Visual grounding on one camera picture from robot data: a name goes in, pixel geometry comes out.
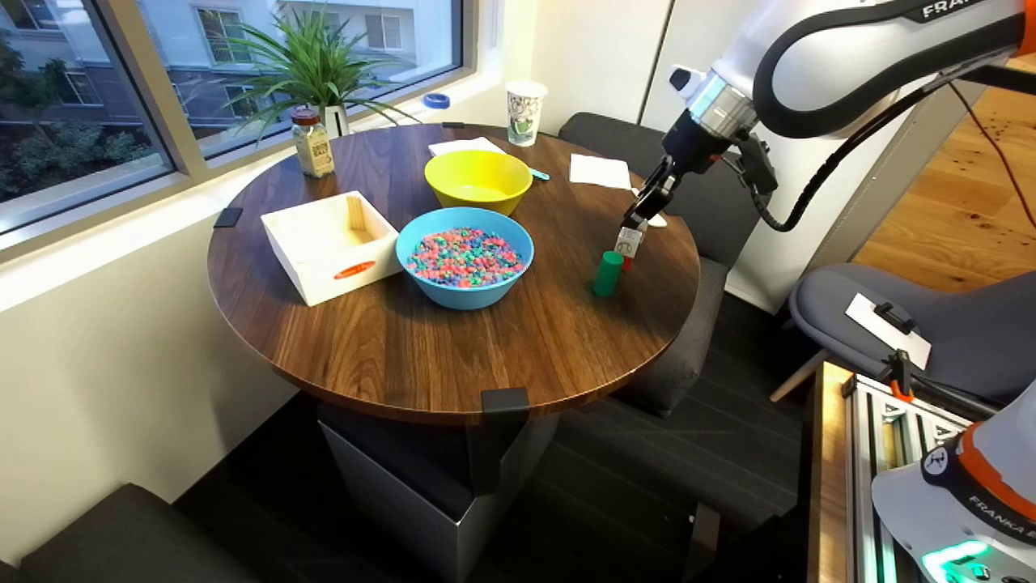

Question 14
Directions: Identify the white wooden box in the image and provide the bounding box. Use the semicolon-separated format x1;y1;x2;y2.
264;190;400;307

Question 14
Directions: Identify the blue bowl of beads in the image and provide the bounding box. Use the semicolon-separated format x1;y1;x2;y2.
395;206;538;310

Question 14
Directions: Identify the flat white napkin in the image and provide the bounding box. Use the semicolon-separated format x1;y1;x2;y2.
569;153;631;190

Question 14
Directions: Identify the potted green plant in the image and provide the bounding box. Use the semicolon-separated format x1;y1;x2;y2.
235;6;408;138

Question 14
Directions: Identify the grey chair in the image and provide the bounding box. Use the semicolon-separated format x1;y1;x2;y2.
786;266;1036;408

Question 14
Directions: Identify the patterned paper cup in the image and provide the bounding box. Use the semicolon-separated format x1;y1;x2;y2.
504;82;548;147

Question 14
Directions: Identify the black corrugated cable hose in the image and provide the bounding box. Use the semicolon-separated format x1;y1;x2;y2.
731;63;1036;236

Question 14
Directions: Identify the yellow plastic bowl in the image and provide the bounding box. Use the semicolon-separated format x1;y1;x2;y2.
423;149;531;214

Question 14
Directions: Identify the wooden equipment cart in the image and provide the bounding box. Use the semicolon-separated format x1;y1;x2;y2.
808;362;969;583

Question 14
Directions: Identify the small spice jar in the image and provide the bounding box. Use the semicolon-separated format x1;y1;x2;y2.
292;107;334;179

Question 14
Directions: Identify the black table pedestal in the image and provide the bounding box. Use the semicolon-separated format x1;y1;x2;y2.
317;405;557;583

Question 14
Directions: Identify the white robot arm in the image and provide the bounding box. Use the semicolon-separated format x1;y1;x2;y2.
616;0;1036;259

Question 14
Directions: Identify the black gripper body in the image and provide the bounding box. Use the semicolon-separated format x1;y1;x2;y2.
627;114;748;223

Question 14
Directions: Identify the green cylinder block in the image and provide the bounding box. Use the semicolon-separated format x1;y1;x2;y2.
594;248;626;298

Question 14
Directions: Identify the folded white napkin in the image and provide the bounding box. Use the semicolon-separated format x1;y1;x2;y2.
427;135;504;155

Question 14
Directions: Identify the grey orange robot base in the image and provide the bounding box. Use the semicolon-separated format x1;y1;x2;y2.
872;382;1036;583

